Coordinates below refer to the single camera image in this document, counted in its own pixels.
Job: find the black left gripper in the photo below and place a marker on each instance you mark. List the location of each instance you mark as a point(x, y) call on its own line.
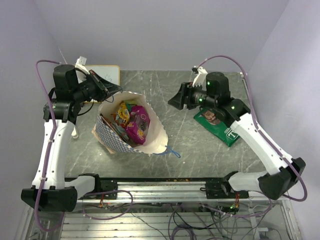
point(102, 85)

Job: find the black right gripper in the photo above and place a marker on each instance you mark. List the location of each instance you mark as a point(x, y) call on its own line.
point(184, 96)

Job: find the green chips bag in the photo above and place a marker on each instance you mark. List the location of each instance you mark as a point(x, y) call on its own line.
point(206, 118)

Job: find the purple snack pouch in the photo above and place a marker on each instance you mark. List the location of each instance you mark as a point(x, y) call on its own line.
point(138, 125)

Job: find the blue checkered paper bag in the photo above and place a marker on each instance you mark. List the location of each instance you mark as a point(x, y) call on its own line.
point(110, 131)

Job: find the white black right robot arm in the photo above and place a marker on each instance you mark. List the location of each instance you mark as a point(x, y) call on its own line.
point(282, 171)

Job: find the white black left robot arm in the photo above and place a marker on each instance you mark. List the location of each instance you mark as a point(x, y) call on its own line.
point(55, 140)

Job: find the yellow candy packet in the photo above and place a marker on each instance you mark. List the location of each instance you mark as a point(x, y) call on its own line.
point(123, 113)

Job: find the small whiteboard yellow frame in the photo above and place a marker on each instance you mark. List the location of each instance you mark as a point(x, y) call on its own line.
point(110, 73)

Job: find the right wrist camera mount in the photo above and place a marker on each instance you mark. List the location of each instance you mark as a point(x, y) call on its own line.
point(200, 76)

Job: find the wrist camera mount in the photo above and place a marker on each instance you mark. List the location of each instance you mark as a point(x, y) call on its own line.
point(200, 76)
point(81, 64)

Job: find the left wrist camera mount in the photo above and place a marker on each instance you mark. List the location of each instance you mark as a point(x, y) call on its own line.
point(81, 64)

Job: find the aluminium rail frame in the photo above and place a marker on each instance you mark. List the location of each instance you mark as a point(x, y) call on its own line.
point(90, 207)

